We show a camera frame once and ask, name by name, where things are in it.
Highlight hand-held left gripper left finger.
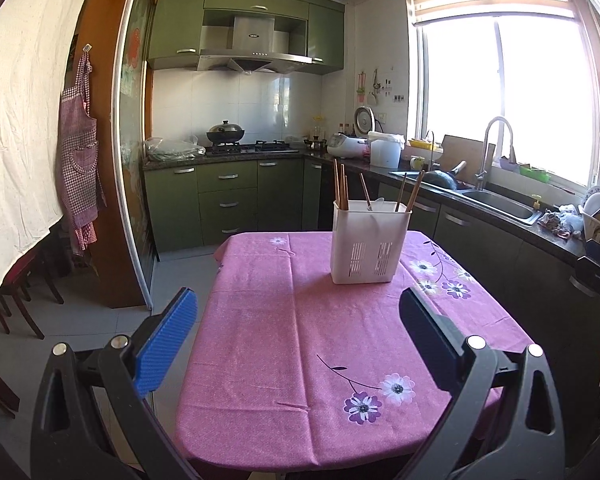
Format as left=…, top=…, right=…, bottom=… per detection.
left=30, top=287, right=200, bottom=480

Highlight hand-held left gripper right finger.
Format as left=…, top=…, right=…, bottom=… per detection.
left=399, top=287, right=566, bottom=480

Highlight white plastic utensil holder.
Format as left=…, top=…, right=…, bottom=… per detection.
left=332, top=200, right=413, bottom=285

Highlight pile of rags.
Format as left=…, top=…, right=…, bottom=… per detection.
left=537, top=203, right=584, bottom=239

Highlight black countertop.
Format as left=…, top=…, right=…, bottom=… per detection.
left=142, top=147, right=600, bottom=261

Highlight dark sink base cabinets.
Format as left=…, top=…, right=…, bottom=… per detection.
left=305, top=160, right=600, bottom=411

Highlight pink floral tablecloth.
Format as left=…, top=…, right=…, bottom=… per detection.
left=175, top=230, right=536, bottom=474

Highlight green tray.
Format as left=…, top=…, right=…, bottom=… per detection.
left=518, top=165, right=551, bottom=184

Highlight steel double sink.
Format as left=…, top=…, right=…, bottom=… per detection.
left=389, top=170, right=544, bottom=226

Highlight green base cabinets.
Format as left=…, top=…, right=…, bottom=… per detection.
left=143, top=157, right=327, bottom=254

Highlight black frying pan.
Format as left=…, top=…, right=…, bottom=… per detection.
left=422, top=160, right=467, bottom=191

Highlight tall steel faucet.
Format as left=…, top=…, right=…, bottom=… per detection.
left=474, top=116, right=517, bottom=191

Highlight glass sliding door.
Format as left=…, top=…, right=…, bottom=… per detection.
left=111, top=0, right=157, bottom=311

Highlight wooden cutting board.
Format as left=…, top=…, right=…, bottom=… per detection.
left=439, top=134, right=496, bottom=186

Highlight plastic bag of vegetables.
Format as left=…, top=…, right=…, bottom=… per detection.
left=144, top=137, right=207, bottom=162

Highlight white lined bucket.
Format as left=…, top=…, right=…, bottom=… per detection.
left=367, top=131, right=406, bottom=170

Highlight checkered apron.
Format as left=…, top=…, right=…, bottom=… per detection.
left=57, top=45, right=109, bottom=254

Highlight white rice cooker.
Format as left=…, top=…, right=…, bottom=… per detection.
left=327, top=132, right=371, bottom=159

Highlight black gas stove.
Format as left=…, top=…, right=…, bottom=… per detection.
left=204, top=140, right=301, bottom=156

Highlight black wok with lid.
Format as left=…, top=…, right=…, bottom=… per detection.
left=206, top=120, right=246, bottom=145

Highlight kitchen window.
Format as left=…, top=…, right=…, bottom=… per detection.
left=406, top=0, right=600, bottom=202

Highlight white round appliance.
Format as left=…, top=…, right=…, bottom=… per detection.
left=354, top=106, right=379, bottom=136

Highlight white hanging sheet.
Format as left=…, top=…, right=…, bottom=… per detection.
left=0, top=0, right=97, bottom=294

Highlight window roller blind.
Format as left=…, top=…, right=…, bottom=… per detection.
left=409, top=0, right=582, bottom=27

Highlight green upper cabinets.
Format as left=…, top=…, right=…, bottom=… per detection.
left=146, top=0, right=346, bottom=74

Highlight steel range hood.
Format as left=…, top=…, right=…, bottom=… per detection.
left=197, top=10, right=314, bottom=74

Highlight wooden partition frame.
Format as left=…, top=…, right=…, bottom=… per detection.
left=86, top=0, right=164, bottom=309

